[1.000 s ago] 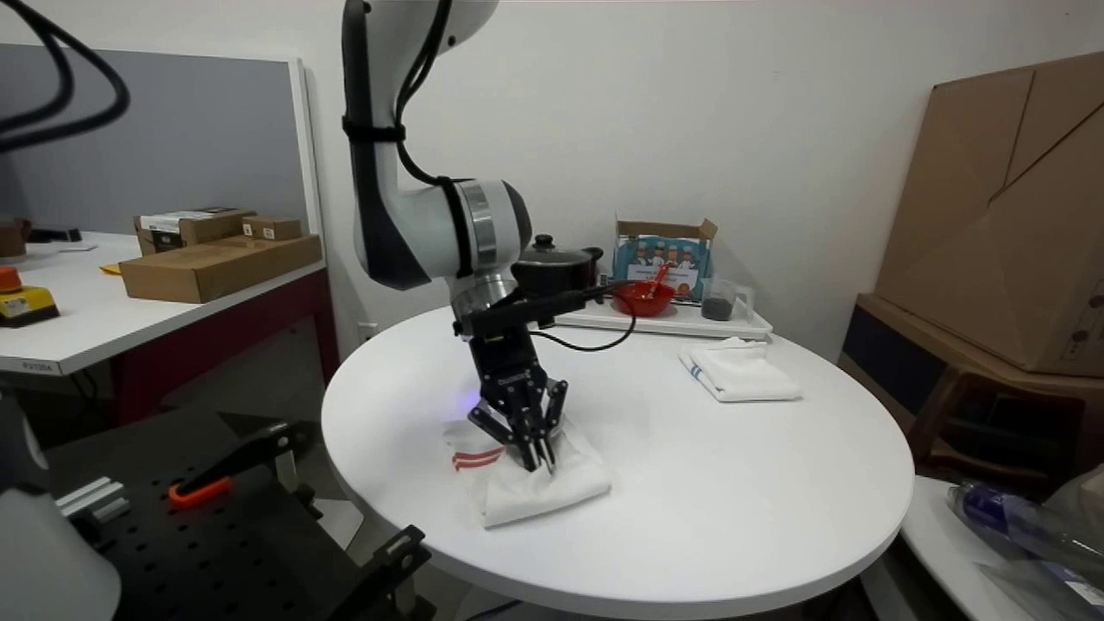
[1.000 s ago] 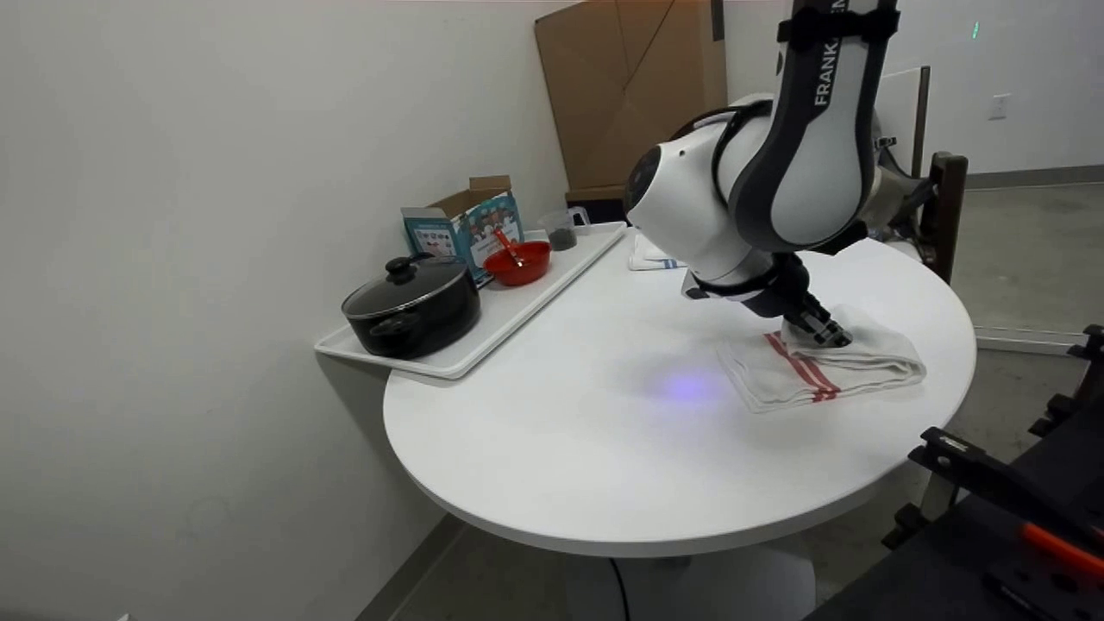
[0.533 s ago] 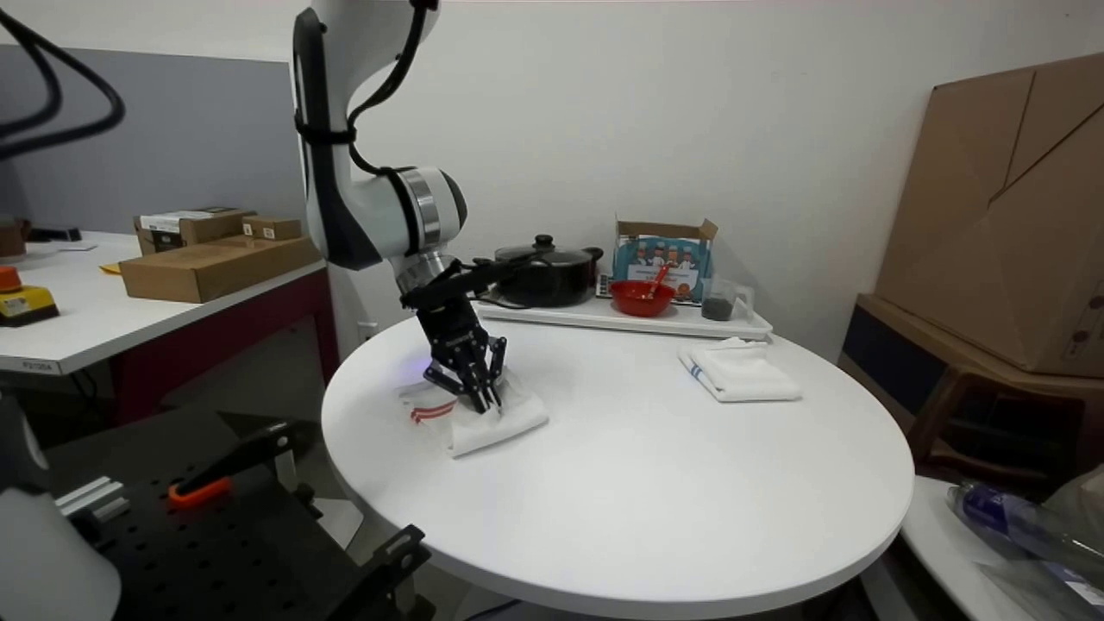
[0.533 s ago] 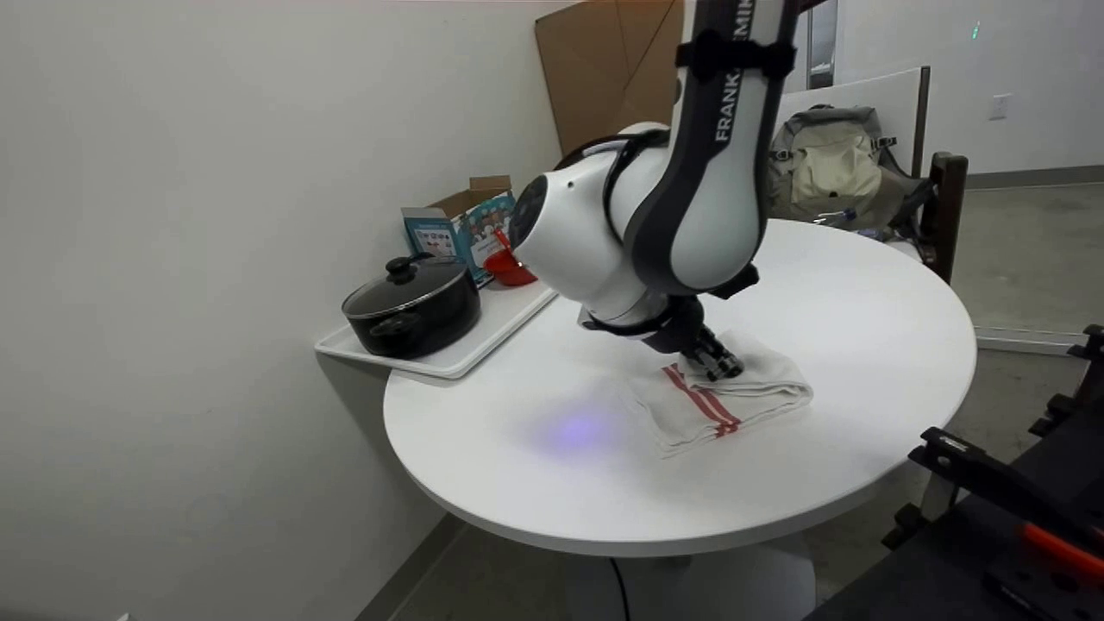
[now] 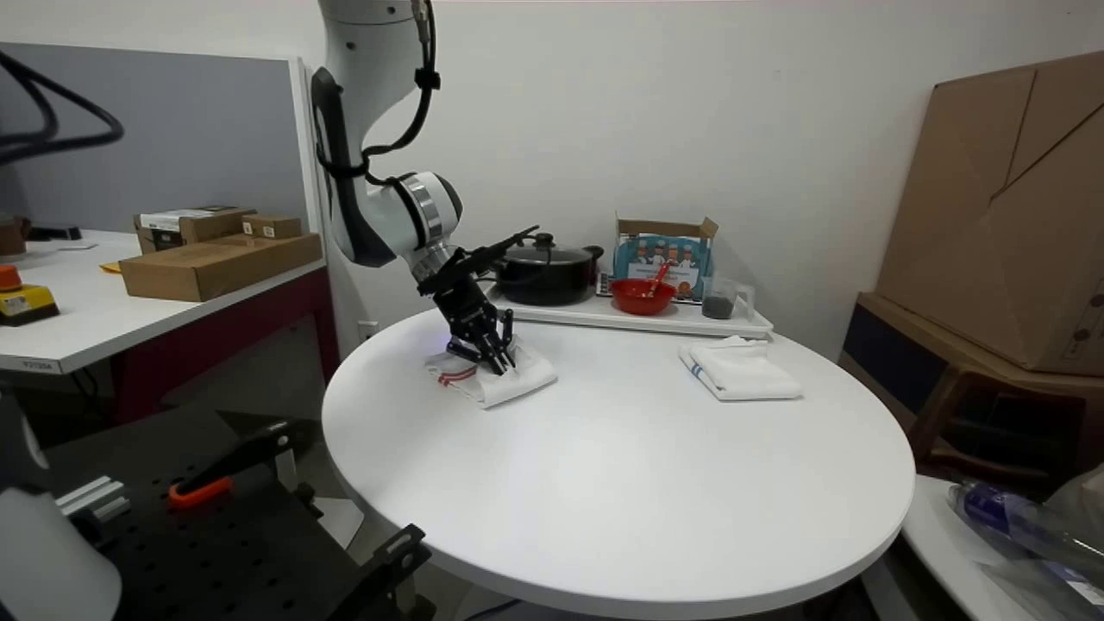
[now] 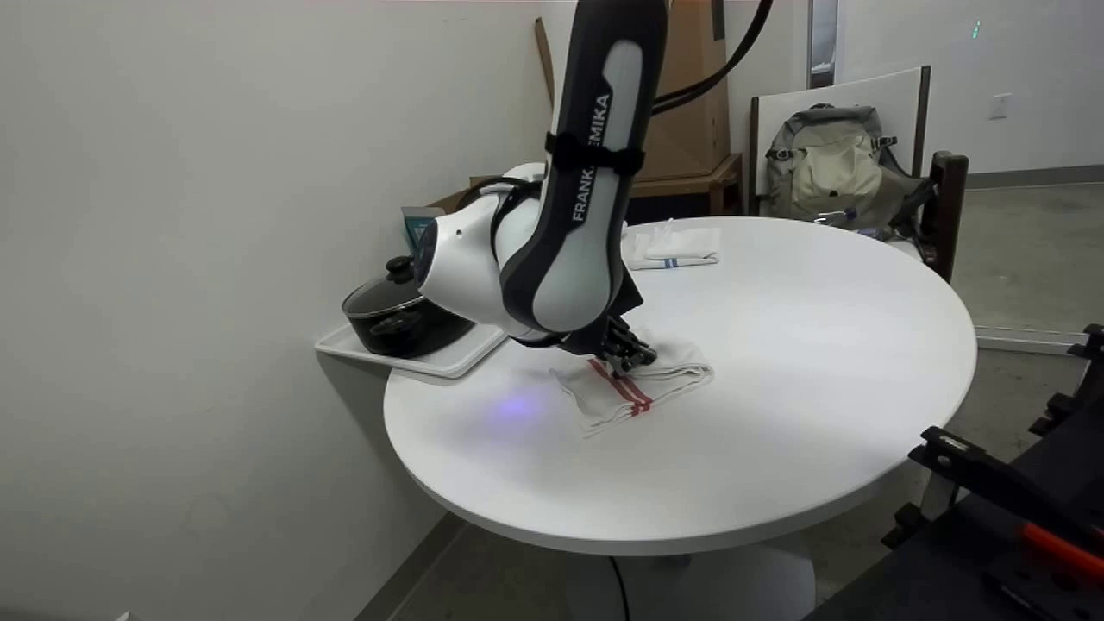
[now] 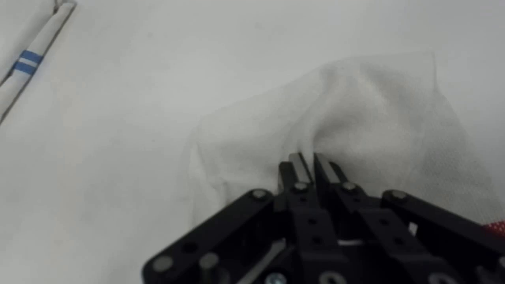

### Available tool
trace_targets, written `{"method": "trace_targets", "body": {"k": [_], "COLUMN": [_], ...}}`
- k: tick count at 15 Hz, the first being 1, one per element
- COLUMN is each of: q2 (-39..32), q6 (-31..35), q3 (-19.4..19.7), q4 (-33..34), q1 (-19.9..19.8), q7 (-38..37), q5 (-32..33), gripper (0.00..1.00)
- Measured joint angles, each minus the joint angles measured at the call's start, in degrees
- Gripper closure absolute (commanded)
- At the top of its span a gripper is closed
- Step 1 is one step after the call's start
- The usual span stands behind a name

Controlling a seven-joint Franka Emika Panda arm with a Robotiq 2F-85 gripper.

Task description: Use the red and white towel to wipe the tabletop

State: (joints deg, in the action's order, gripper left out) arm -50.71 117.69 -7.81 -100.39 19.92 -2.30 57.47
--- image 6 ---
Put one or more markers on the brown wooden stand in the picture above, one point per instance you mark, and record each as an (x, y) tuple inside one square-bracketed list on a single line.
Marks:
[(692, 193)]

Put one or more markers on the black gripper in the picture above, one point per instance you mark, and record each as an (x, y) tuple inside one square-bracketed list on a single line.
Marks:
[(605, 330)]

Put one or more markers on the blue striped white folded towel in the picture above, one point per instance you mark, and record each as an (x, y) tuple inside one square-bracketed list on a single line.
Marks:
[(673, 246)]

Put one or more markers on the black cooking pot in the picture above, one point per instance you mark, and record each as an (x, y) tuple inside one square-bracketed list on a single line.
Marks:
[(398, 323)]

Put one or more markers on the beige backpack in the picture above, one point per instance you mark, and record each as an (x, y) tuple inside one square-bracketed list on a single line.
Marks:
[(832, 166)]

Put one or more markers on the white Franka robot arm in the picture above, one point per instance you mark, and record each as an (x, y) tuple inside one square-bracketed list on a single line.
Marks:
[(575, 229)]

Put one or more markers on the white wall socket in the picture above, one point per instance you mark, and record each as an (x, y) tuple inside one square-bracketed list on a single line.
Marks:
[(999, 104)]

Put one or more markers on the large brown cardboard box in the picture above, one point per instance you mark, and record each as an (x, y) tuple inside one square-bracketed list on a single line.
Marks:
[(692, 127)]

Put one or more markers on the black breadboard table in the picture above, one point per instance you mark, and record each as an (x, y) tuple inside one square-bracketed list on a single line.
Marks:
[(954, 562)]

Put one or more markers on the red and white towel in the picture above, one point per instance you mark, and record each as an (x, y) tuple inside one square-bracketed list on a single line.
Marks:
[(624, 398)]

